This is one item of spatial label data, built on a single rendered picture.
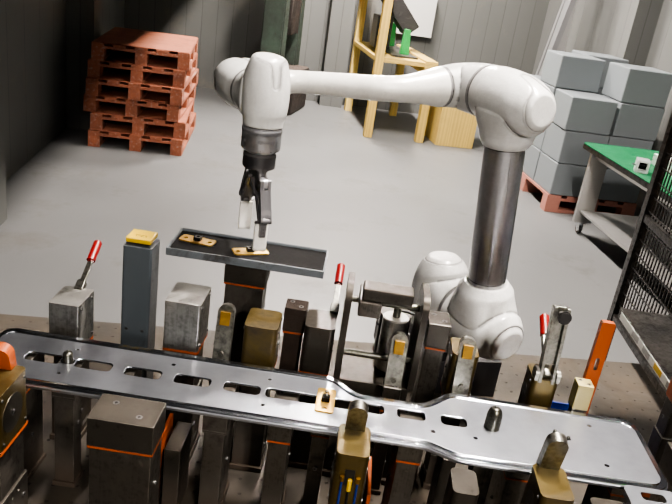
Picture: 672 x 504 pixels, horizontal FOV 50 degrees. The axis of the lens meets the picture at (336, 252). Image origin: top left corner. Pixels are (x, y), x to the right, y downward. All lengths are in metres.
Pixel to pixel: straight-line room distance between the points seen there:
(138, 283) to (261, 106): 0.54
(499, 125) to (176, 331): 0.86
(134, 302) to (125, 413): 0.50
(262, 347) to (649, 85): 5.66
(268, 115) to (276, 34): 7.27
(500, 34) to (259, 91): 9.04
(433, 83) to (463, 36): 8.59
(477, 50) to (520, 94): 8.76
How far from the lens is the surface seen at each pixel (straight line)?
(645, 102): 6.89
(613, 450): 1.59
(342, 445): 1.30
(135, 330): 1.85
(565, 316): 1.57
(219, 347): 1.60
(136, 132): 6.76
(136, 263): 1.77
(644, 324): 2.14
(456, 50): 10.37
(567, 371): 2.49
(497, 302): 1.91
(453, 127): 8.62
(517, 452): 1.48
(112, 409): 1.38
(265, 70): 1.56
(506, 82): 1.73
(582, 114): 6.66
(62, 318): 1.68
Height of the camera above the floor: 1.82
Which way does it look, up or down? 22 degrees down
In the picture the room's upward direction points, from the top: 8 degrees clockwise
